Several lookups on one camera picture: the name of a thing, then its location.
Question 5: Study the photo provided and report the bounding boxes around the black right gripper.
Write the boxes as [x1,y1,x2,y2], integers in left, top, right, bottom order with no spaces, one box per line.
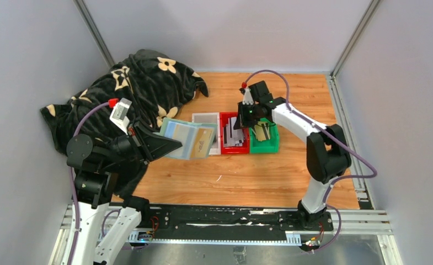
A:
[234,101,260,130]

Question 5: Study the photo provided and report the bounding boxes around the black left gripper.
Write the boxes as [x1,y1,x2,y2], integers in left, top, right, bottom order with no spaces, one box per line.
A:
[99,115,183,168]

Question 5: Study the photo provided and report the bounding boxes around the teal leather card holder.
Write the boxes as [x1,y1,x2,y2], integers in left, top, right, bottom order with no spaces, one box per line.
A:
[159,118,202,160]

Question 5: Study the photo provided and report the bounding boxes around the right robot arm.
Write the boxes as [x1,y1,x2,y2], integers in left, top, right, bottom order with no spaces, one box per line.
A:
[234,81,351,231]

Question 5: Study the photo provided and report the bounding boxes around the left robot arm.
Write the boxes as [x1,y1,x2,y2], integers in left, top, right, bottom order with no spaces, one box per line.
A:
[62,121,182,264]

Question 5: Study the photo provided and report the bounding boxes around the gold cards in green bin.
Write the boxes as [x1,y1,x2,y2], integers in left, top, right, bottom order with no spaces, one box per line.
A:
[253,121,271,142]

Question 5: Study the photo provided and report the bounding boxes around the white cards stack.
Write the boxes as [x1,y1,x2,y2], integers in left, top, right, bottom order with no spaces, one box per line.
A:
[223,116,245,148]

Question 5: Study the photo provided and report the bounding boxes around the gold card in holder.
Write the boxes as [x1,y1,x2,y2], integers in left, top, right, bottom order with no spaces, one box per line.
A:
[185,126,214,160]

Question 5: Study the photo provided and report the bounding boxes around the red plastic bin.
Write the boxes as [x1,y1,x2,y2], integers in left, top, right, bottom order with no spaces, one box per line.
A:
[218,112,250,155]

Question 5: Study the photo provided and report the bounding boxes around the green plastic bin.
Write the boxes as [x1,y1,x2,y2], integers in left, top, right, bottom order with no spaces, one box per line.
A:
[249,118,280,154]

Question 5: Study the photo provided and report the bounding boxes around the white plastic bin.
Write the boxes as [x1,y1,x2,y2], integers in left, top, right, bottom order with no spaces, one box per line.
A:
[191,112,221,156]

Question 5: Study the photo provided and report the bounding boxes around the black floral fleece blanket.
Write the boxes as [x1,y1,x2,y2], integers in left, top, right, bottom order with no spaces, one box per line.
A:
[40,49,209,199]

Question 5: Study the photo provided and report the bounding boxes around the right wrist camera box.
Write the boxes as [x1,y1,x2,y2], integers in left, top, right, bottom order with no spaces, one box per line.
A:
[239,82,254,105]

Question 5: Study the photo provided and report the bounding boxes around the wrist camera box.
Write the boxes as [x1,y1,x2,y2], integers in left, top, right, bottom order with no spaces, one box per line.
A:
[108,98,132,134]
[239,82,254,105]

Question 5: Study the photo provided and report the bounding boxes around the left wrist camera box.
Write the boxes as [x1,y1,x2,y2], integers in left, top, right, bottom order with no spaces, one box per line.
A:
[108,98,132,134]

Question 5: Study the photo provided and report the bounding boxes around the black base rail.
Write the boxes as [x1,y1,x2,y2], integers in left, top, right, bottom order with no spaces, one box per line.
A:
[126,204,334,246]

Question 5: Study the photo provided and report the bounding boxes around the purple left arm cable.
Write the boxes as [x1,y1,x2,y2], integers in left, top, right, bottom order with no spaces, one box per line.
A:
[70,98,119,265]

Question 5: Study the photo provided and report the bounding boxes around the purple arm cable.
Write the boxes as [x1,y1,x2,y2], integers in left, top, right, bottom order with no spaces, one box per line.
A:
[240,69,378,253]
[70,98,119,265]

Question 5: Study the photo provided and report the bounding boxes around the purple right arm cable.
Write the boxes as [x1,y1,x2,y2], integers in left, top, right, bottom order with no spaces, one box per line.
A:
[240,69,378,253]

